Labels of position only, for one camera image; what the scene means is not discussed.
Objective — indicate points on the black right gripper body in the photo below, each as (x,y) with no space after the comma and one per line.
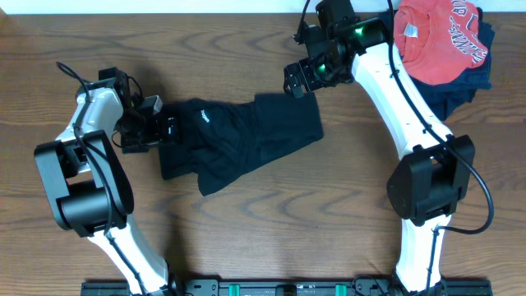
(294,78)

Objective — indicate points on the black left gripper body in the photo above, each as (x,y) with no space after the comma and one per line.
(169,129)

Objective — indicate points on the black polo shirt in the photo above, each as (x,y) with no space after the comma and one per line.
(220,142)

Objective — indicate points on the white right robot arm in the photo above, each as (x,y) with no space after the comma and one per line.
(434,166)

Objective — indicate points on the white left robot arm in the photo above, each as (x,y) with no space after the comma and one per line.
(89,193)

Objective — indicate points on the orange printed t-shirt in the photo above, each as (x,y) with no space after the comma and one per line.
(438,39)

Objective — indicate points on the navy blue folded garment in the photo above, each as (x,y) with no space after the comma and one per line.
(445,98)

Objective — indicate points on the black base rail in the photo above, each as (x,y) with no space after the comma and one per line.
(287,288)

